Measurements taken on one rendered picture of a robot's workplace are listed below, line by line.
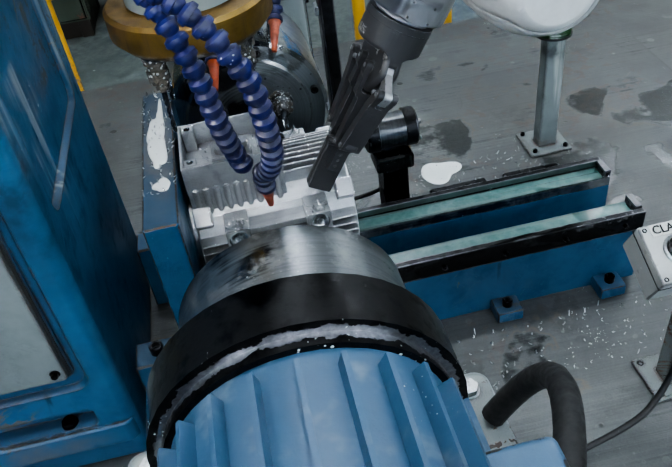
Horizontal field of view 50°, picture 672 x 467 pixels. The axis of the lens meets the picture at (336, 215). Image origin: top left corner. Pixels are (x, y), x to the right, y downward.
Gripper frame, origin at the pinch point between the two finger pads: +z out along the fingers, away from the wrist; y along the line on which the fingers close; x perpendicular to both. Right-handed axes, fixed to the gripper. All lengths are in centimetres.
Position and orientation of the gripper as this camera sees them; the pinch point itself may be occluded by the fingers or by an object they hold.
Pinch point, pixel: (328, 163)
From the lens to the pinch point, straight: 88.5
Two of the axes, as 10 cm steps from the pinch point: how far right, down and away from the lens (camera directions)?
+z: -4.0, 7.7, 5.1
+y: 2.0, 6.1, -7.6
